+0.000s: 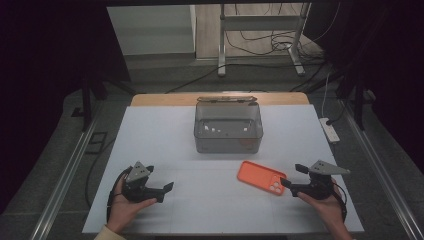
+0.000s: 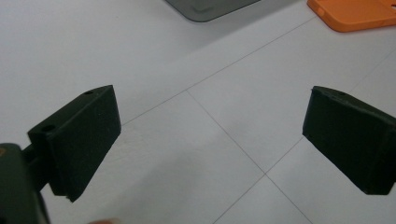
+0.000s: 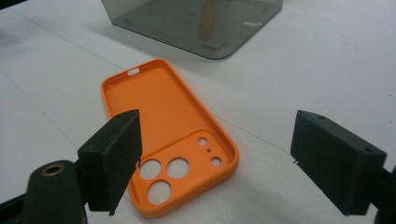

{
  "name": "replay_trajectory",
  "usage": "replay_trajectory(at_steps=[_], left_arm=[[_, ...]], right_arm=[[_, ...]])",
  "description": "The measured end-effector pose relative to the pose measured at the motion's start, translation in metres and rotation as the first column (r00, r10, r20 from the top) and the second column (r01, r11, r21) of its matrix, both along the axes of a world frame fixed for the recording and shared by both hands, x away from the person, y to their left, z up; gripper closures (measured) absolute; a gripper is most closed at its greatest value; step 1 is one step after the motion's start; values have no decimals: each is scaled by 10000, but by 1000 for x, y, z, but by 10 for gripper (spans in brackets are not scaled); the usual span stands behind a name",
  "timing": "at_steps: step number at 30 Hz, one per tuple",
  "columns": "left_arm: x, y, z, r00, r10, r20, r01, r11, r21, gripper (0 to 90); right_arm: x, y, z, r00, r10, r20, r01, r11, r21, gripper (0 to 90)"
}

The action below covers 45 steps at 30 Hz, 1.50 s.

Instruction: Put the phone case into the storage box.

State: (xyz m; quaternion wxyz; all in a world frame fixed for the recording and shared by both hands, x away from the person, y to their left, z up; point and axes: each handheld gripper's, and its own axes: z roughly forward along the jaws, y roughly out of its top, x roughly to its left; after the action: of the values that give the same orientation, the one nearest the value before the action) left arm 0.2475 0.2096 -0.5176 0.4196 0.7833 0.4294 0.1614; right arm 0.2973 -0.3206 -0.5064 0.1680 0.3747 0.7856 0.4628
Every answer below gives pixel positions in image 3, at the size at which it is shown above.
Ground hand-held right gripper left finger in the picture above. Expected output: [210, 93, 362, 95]
[78, 109, 143, 217]

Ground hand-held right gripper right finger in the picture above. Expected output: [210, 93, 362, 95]
[290, 109, 388, 217]

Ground orange phone case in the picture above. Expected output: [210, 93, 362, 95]
[100, 58, 240, 217]

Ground grey transparent plastic box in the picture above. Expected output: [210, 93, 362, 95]
[100, 0, 284, 60]

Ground white table mat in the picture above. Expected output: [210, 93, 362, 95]
[0, 0, 396, 224]

